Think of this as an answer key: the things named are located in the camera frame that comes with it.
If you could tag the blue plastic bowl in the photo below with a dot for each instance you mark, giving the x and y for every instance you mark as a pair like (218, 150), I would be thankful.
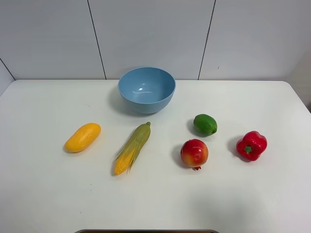
(147, 90)

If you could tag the red bell pepper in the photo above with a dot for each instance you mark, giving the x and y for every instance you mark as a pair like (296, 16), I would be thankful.
(251, 146)

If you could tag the yellow mango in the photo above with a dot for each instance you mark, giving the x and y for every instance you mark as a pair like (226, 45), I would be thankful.
(82, 138)

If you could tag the corn cob with husk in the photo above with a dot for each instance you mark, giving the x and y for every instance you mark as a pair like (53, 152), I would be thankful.
(129, 153)

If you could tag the red pomegranate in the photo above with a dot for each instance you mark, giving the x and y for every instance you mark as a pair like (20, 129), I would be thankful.
(194, 153)

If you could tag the green lime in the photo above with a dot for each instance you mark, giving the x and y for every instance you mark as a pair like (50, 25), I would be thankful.
(205, 125)

